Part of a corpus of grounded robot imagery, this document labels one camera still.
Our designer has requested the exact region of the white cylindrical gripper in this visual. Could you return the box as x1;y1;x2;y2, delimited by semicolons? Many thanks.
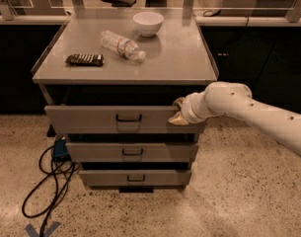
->
168;92;221;125

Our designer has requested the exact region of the grey top drawer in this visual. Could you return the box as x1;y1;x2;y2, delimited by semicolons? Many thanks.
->
44;106;205;134

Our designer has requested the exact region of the grey drawer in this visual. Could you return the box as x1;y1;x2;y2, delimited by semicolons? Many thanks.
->
79;170;191;187
44;106;205;134
66;142;198;163

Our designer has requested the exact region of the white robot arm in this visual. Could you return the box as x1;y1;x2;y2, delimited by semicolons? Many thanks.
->
169;82;301;156

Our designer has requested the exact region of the grey metal drawer cabinet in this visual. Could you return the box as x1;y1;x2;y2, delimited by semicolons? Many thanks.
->
34;8;217;190

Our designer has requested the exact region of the grey middle drawer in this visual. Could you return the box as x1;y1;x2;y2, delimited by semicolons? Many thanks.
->
66;142;198;163

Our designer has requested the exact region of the grey bottom drawer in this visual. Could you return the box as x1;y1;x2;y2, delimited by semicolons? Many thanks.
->
79;170;191;187

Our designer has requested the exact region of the clear plastic water bottle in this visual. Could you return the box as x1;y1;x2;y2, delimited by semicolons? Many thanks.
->
101;31;146;62

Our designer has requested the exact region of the white ceramic bowl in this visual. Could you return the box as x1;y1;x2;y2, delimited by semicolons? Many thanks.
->
133;12;164;37

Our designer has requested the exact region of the dark striped snack bar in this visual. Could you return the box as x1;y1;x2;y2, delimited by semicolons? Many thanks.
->
65;54;104;67

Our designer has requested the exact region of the blue power adapter box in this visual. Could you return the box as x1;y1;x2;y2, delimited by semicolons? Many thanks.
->
52;139;70;162

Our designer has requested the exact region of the black chair armrest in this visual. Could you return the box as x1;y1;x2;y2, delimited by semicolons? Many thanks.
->
101;0;136;7

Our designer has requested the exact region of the blue tape floor marker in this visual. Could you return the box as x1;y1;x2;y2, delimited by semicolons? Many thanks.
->
24;220;62;237

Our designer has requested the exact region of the black floor cable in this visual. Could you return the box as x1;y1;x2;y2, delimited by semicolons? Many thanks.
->
21;135;80;237

